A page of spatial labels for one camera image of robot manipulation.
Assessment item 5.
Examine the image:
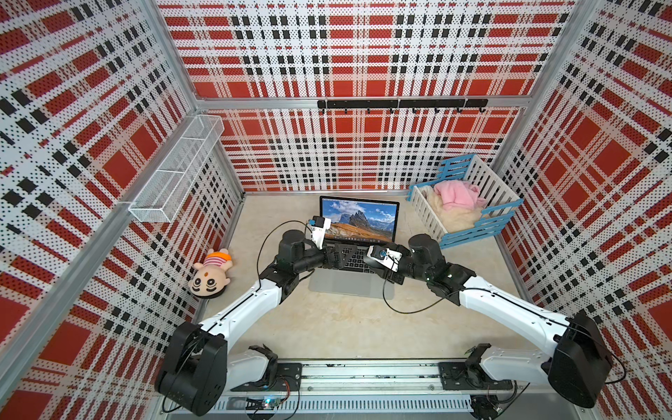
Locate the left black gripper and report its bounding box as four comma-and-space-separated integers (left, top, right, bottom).
293, 238, 356, 274

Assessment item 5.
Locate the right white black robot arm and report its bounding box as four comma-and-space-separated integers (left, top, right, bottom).
364, 234, 614, 409

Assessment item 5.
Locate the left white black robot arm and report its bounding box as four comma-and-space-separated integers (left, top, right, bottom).
155, 229, 357, 416

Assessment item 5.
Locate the silver open laptop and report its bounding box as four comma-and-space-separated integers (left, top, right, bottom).
309, 196, 400, 299

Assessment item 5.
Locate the cream fluffy cloth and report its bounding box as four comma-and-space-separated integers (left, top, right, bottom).
419, 185, 484, 233

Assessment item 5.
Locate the white blue slatted crate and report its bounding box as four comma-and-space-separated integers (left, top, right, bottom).
407, 154, 523, 249

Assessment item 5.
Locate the pink cloth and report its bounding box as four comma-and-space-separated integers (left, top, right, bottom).
433, 180, 487, 210

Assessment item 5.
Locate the orange plush doll toy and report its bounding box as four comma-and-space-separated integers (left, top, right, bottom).
187, 248, 234, 299

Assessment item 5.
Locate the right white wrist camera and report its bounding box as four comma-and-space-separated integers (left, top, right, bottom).
363, 245, 404, 272

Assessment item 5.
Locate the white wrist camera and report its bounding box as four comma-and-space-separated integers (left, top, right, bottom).
363, 245, 404, 272
309, 215, 331, 250

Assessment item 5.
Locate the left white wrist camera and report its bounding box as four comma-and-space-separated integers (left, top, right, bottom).
309, 215, 331, 250

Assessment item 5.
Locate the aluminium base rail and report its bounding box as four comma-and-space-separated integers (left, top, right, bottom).
164, 359, 599, 419

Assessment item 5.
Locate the white wire mesh shelf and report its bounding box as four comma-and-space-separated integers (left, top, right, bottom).
129, 115, 223, 223

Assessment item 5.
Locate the black wall hook rail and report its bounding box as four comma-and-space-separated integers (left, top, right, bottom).
317, 98, 489, 111

